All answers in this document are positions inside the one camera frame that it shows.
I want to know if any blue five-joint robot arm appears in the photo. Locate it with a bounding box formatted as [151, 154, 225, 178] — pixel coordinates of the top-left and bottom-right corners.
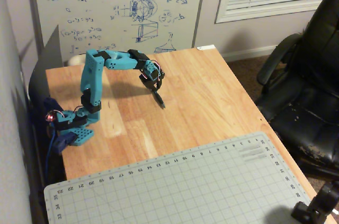
[49, 48, 162, 147]

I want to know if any blue usb cable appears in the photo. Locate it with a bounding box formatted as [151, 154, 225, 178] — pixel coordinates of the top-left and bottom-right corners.
[44, 122, 58, 184]

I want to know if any grey gridded cutting mat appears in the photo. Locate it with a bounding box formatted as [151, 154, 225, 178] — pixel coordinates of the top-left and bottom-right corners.
[43, 131, 312, 224]

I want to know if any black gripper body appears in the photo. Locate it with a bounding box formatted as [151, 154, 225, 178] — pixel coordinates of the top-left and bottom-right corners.
[139, 73, 165, 85]

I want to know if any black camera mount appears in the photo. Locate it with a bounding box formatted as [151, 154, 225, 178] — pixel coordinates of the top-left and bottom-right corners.
[291, 181, 339, 224]

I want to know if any dark blue table clamp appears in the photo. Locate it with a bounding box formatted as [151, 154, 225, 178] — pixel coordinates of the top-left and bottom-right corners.
[51, 131, 78, 155]
[43, 96, 64, 119]

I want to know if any whiteboard with blue drawings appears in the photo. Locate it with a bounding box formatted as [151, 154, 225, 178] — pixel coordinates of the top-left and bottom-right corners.
[25, 0, 209, 58]

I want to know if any dark pen with silver tip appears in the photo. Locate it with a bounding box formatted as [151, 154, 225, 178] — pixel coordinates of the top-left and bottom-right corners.
[153, 90, 166, 110]

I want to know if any black leather office chair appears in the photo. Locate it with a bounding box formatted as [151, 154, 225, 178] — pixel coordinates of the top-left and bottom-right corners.
[255, 0, 339, 180]

